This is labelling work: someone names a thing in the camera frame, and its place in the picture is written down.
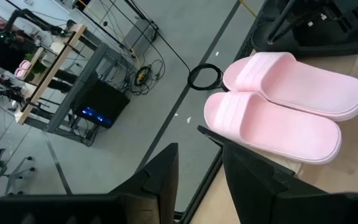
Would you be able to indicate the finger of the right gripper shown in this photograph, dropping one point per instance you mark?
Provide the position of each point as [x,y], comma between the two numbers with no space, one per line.
[280,21]

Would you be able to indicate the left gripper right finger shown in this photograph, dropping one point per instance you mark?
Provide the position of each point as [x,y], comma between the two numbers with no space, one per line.
[250,183]

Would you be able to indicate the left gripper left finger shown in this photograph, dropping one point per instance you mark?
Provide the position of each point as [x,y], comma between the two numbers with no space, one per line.
[162,180]

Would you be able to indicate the black slide sandal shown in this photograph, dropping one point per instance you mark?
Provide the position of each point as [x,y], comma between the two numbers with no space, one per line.
[291,49]

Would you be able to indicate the pink slide sandal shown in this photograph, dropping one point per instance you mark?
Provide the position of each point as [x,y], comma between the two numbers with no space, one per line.
[275,130]
[306,87]
[20,72]
[26,64]

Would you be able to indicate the black background robot arm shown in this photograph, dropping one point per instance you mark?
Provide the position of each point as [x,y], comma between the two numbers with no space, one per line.
[30,14]
[2,53]

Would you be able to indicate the black computer tower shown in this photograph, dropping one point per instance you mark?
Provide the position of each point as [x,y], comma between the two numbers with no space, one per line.
[104,102]

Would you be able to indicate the small green plant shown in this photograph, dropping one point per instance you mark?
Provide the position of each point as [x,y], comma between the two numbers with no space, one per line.
[39,67]

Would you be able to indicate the wooden workstation table grey frame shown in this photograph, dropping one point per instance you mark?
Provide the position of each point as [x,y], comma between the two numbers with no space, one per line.
[57,62]

